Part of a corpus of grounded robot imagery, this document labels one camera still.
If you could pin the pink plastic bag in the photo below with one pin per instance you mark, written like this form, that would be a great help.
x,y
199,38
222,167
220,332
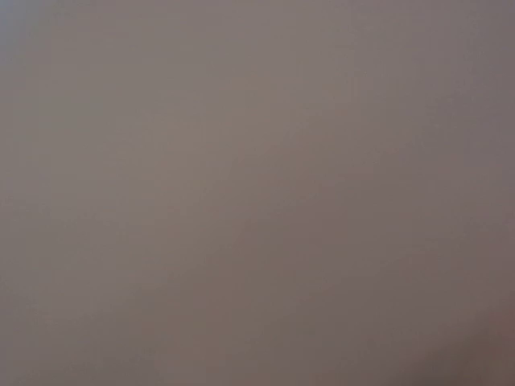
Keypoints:
x,y
256,192

